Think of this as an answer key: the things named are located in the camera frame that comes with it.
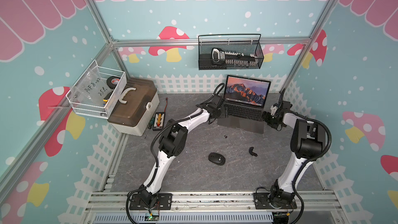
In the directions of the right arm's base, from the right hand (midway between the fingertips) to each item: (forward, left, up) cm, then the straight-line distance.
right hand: (263, 119), depth 103 cm
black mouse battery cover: (-21, +12, -3) cm, 24 cm away
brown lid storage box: (-3, +78, +19) cm, 80 cm away
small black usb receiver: (-12, +26, -2) cm, 28 cm away
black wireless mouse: (-27, +33, 0) cm, 42 cm away
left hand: (+1, +27, +4) cm, 28 cm away
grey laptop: (+15, +10, +2) cm, 18 cm away
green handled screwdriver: (-2, +74, 0) cm, 74 cm away
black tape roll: (+2, +87, +32) cm, 92 cm away
